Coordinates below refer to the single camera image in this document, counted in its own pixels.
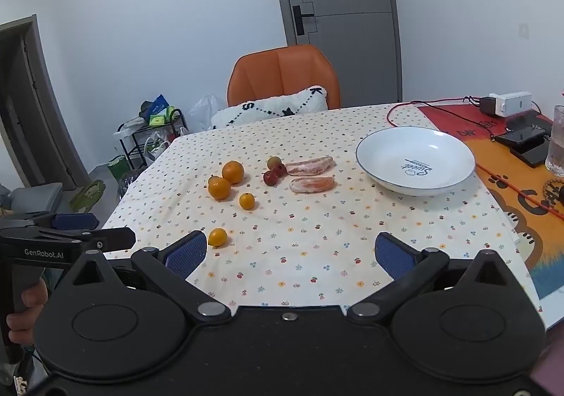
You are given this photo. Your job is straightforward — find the red cable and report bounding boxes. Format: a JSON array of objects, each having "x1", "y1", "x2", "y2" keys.
[{"x1": 387, "y1": 95, "x2": 564, "y2": 221}]

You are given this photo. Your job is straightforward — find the grey door frame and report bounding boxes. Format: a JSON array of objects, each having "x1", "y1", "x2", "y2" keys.
[{"x1": 0, "y1": 15, "x2": 91, "y2": 192}]

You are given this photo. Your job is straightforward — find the blue box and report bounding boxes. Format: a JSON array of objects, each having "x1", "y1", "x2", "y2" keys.
[{"x1": 147, "y1": 94, "x2": 170, "y2": 115}]

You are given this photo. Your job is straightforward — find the white pillow with black pattern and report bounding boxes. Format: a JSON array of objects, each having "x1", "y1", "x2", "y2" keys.
[{"x1": 210, "y1": 85, "x2": 329, "y2": 130}]

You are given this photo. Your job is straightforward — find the black phone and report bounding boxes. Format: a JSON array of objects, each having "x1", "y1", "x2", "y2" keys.
[
  {"x1": 510, "y1": 138, "x2": 551, "y2": 168},
  {"x1": 494, "y1": 125, "x2": 548, "y2": 148}
]

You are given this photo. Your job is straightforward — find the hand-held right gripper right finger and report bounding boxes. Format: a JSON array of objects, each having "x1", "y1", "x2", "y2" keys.
[{"x1": 347, "y1": 231, "x2": 515, "y2": 318}]

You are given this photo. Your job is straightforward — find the white power strip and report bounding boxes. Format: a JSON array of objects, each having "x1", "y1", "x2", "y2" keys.
[{"x1": 488, "y1": 91, "x2": 532, "y2": 118}]

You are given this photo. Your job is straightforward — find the white plate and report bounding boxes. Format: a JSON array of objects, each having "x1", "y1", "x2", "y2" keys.
[{"x1": 355, "y1": 126, "x2": 477, "y2": 196}]

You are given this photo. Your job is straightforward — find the large orange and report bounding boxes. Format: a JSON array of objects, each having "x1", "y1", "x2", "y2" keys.
[
  {"x1": 207, "y1": 176, "x2": 232, "y2": 201},
  {"x1": 221, "y1": 160, "x2": 245, "y2": 184}
]

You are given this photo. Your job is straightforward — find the green slipper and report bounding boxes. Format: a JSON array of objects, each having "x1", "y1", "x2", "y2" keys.
[{"x1": 70, "y1": 180, "x2": 106, "y2": 212}]

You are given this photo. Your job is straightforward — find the clear plastic bag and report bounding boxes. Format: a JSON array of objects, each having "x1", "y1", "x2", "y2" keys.
[{"x1": 189, "y1": 94, "x2": 230, "y2": 131}]

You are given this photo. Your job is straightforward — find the black door handle lock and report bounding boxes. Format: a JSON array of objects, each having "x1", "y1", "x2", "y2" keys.
[{"x1": 293, "y1": 4, "x2": 315, "y2": 36}]

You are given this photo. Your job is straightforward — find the clear drinking glass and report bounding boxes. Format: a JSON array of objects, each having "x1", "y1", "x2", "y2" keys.
[{"x1": 545, "y1": 104, "x2": 564, "y2": 178}]

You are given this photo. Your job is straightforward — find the white shopping bag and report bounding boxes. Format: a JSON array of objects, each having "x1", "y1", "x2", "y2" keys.
[{"x1": 143, "y1": 136, "x2": 172, "y2": 163}]

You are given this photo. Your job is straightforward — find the green container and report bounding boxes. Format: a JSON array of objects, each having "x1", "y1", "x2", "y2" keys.
[{"x1": 108, "y1": 156, "x2": 128, "y2": 181}]

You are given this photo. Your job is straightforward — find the floral white tablecloth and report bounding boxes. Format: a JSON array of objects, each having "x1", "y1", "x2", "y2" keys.
[{"x1": 101, "y1": 103, "x2": 547, "y2": 328}]

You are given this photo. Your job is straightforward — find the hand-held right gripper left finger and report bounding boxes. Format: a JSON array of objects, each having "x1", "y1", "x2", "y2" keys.
[{"x1": 61, "y1": 230, "x2": 232, "y2": 322}]

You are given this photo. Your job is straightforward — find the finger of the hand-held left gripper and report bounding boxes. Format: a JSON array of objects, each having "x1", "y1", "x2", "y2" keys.
[
  {"x1": 52, "y1": 213, "x2": 100, "y2": 230},
  {"x1": 81, "y1": 226, "x2": 136, "y2": 253}
]

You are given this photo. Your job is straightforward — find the grey seat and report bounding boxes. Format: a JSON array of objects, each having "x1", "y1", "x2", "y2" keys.
[{"x1": 0, "y1": 182, "x2": 65, "y2": 225}]

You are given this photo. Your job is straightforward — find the black metal rack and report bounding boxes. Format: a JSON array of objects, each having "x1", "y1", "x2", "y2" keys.
[{"x1": 115, "y1": 107, "x2": 189, "y2": 170}]

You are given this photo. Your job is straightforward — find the person's left hand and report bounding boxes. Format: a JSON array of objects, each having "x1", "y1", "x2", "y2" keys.
[{"x1": 6, "y1": 279, "x2": 48, "y2": 346}]

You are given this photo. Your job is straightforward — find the raw meat slice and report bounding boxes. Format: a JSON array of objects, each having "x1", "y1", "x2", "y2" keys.
[
  {"x1": 289, "y1": 176, "x2": 336, "y2": 194},
  {"x1": 286, "y1": 156, "x2": 336, "y2": 177}
]

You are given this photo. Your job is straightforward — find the orange chair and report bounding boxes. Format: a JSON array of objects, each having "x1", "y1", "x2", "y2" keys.
[{"x1": 227, "y1": 44, "x2": 341, "y2": 110}]

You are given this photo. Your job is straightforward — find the grey door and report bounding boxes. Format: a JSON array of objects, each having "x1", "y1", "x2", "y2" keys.
[{"x1": 269, "y1": 0, "x2": 404, "y2": 108}]

